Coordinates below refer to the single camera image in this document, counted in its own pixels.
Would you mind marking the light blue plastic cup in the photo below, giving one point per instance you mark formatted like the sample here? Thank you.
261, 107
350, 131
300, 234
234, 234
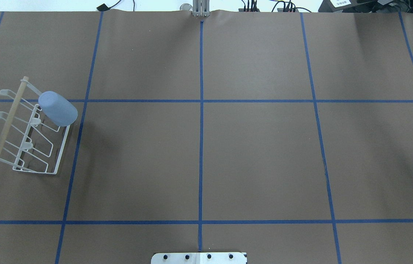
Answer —
57, 108

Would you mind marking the small black device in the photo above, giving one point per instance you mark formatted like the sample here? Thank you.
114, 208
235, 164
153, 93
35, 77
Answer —
102, 8

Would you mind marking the aluminium frame post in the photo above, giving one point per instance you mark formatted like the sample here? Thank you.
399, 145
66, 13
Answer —
201, 8

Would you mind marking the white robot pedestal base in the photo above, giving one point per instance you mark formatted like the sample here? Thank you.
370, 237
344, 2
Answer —
200, 258

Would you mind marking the white wire cup rack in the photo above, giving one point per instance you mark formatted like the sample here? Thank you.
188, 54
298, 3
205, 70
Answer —
29, 141

